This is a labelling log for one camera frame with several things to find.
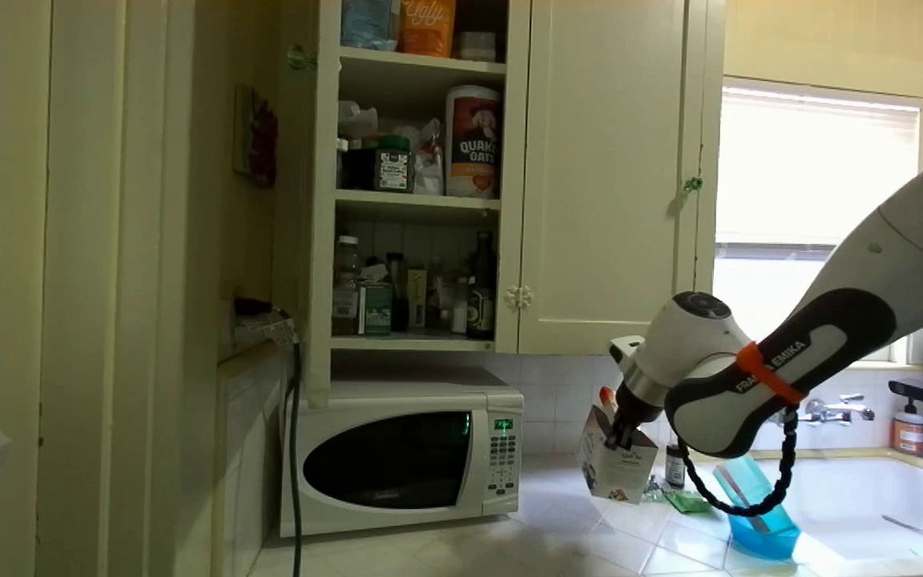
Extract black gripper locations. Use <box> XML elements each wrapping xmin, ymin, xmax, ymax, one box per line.
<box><xmin>599</xmin><ymin>384</ymin><xmax>659</xmax><ymax>453</ymax></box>

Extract white box with orange corners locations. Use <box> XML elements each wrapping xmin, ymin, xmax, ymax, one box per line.
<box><xmin>577</xmin><ymin>400</ymin><xmax>663</xmax><ymax>507</ymax></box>

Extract blue plastic bowl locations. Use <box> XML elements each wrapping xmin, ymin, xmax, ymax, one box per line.
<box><xmin>724</xmin><ymin>511</ymin><xmax>804</xmax><ymax>560</ymax></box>

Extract small white box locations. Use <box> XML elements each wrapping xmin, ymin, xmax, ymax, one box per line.
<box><xmin>455</xmin><ymin>30</ymin><xmax>504</xmax><ymax>63</ymax></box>

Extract orange food box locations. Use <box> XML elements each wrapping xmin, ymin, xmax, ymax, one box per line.
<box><xmin>398</xmin><ymin>0</ymin><xmax>462</xmax><ymax>61</ymax></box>

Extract blue food box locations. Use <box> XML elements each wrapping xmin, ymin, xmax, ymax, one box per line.
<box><xmin>341</xmin><ymin>0</ymin><xmax>405</xmax><ymax>54</ymax></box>

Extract green snack packet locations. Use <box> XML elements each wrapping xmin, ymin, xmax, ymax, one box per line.
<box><xmin>656</xmin><ymin>482</ymin><xmax>724</xmax><ymax>519</ymax></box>

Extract dark labelled bottle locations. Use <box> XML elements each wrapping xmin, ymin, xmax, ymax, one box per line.
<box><xmin>462</xmin><ymin>226</ymin><xmax>499</xmax><ymax>342</ymax></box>

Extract small clear condiment bottle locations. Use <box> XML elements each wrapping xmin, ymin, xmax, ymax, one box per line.
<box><xmin>429</xmin><ymin>265</ymin><xmax>469</xmax><ymax>339</ymax></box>

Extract chrome sink faucet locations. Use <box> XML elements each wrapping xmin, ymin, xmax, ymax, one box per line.
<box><xmin>798</xmin><ymin>391</ymin><xmax>879</xmax><ymax>427</ymax></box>

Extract white microwave oven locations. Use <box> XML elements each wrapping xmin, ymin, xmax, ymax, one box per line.
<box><xmin>274</xmin><ymin>379</ymin><xmax>530</xmax><ymax>541</ymax></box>

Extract small pale jar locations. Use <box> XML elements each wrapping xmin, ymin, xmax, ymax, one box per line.
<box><xmin>406</xmin><ymin>262</ymin><xmax>434</xmax><ymax>336</ymax></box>

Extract green labelled container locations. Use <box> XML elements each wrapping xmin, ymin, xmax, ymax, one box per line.
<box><xmin>358</xmin><ymin>254</ymin><xmax>398</xmax><ymax>339</ymax></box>

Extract small red container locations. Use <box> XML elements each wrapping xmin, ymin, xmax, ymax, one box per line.
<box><xmin>889</xmin><ymin>410</ymin><xmax>923</xmax><ymax>462</ymax></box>

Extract tall clear jar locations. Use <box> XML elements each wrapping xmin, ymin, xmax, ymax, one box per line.
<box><xmin>334</xmin><ymin>235</ymin><xmax>366</xmax><ymax>339</ymax></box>

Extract oats canister with red label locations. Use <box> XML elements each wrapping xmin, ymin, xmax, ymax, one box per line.
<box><xmin>443</xmin><ymin>83</ymin><xmax>506</xmax><ymax>203</ymax></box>

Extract white food bag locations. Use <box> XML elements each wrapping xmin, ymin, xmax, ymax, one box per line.
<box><xmin>411</xmin><ymin>115</ymin><xmax>450</xmax><ymax>198</ymax></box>

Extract spice jar with green lid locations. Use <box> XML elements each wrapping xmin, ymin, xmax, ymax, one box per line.
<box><xmin>376</xmin><ymin>132</ymin><xmax>416</xmax><ymax>195</ymax></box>

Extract dark jar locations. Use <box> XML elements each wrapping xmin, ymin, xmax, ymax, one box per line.
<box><xmin>335</xmin><ymin>136</ymin><xmax>381</xmax><ymax>192</ymax></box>

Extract white packet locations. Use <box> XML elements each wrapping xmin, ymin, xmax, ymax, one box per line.
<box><xmin>335</xmin><ymin>95</ymin><xmax>381</xmax><ymax>141</ymax></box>

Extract orange strap on arm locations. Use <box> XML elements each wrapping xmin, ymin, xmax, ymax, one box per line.
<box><xmin>733</xmin><ymin>339</ymin><xmax>806</xmax><ymax>410</ymax></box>

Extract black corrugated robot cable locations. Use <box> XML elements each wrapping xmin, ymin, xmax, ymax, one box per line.
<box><xmin>676</xmin><ymin>400</ymin><xmax>804</xmax><ymax>519</ymax></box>

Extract cream wall cupboard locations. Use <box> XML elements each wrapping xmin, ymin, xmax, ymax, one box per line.
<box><xmin>273</xmin><ymin>0</ymin><xmax>731</xmax><ymax>400</ymax></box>

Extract black microwave power cable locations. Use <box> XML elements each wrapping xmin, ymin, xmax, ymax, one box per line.
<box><xmin>283</xmin><ymin>318</ymin><xmax>308</xmax><ymax>577</ymax></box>

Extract dark red wall hanging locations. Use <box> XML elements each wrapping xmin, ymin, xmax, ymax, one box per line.
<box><xmin>235</xmin><ymin>88</ymin><xmax>283</xmax><ymax>192</ymax></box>

